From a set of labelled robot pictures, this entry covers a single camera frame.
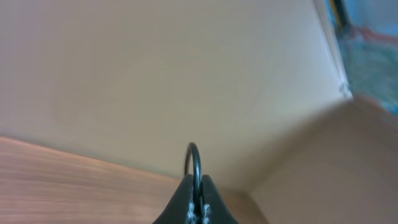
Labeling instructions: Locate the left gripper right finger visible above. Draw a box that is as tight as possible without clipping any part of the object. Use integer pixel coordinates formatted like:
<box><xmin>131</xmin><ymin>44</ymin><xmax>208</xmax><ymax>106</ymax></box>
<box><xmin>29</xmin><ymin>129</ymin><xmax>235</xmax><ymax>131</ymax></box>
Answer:
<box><xmin>202</xmin><ymin>175</ymin><xmax>238</xmax><ymax>224</ymax></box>

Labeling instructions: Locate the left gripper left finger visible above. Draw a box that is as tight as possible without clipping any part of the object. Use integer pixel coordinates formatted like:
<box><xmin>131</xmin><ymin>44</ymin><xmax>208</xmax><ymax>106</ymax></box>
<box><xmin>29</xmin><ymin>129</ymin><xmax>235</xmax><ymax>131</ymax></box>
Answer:
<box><xmin>153</xmin><ymin>174</ymin><xmax>195</xmax><ymax>224</ymax></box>

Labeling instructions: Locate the black usb cable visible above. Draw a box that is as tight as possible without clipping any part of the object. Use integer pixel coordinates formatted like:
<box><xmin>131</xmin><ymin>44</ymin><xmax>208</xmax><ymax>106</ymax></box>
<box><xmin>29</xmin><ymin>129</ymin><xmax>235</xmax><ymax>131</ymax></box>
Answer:
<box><xmin>183</xmin><ymin>142</ymin><xmax>203</xmax><ymax>215</ymax></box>

